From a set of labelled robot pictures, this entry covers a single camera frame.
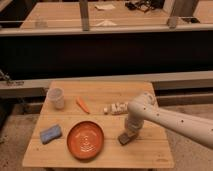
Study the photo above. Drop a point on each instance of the white folded paper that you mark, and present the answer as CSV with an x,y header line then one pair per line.
x,y
106,23

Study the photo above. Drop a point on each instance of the orange carrot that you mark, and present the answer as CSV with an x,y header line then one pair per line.
x,y
82,105

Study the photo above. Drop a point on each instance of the grey metal post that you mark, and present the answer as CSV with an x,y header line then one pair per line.
x,y
179,10
83,4

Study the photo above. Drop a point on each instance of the blue sponge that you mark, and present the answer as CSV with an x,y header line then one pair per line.
x,y
50,134

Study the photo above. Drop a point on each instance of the grey metal post right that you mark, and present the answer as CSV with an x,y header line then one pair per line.
x,y
179,10

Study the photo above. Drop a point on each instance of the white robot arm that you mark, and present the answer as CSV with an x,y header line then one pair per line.
x,y
143,108

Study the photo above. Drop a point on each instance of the white toy truck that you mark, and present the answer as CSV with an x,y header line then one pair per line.
x,y
116,108

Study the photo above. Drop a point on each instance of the orange round plate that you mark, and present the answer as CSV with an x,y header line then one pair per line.
x,y
85,140

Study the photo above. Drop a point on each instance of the white paper sheet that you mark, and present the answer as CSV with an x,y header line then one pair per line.
x,y
105,7

